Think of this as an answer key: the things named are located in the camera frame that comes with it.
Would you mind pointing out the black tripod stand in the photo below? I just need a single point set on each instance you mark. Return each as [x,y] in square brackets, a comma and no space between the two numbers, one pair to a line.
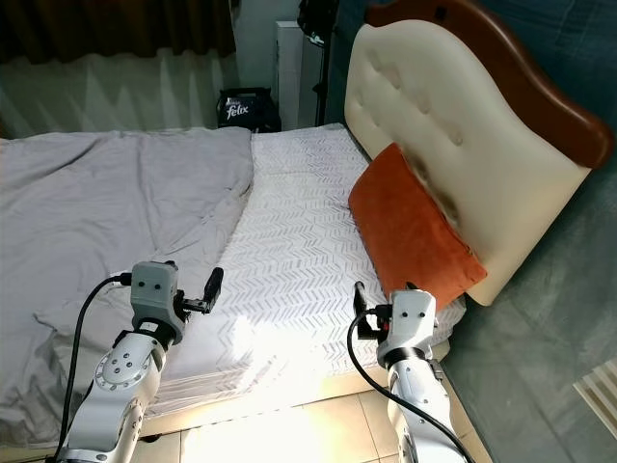
[318,58]

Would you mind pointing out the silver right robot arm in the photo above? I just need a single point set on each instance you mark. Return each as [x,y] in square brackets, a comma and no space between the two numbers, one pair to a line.
[419,405]

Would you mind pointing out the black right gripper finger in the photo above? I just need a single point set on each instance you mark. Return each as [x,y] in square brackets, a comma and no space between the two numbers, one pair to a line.
[360,299]

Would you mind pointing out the brown curtain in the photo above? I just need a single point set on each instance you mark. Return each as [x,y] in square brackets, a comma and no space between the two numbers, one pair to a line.
[116,29]

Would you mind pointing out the white upright panel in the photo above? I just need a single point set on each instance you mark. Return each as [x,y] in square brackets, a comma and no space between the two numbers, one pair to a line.
[288,77]

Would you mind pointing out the cream slatted rack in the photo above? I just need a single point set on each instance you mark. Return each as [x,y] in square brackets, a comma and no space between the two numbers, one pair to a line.
[598,395]

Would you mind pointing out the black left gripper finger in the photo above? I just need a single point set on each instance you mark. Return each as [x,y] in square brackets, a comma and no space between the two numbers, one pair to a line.
[214,283]

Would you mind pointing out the orange velvet pillow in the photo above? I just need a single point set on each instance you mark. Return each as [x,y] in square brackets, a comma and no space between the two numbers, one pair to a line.
[410,231]

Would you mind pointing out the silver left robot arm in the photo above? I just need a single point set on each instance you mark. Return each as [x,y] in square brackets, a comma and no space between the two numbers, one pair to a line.
[120,395]

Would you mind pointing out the brown wooden headboard frame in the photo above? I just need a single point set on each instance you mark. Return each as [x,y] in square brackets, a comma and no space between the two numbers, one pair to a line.
[530,58]

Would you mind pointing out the grey duvet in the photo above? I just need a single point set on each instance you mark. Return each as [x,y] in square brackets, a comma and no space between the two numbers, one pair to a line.
[87,222]

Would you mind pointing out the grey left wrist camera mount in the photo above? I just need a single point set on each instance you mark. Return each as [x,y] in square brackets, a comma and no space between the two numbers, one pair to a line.
[154,294]

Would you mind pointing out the white patterned mattress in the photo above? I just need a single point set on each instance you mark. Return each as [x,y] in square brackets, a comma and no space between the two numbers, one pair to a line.
[299,241]

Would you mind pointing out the cream padded headboard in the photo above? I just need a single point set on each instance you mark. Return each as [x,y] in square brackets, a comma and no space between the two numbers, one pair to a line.
[463,116]

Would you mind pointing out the cream bed base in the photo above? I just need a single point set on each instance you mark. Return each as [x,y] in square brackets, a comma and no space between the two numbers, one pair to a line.
[289,400]

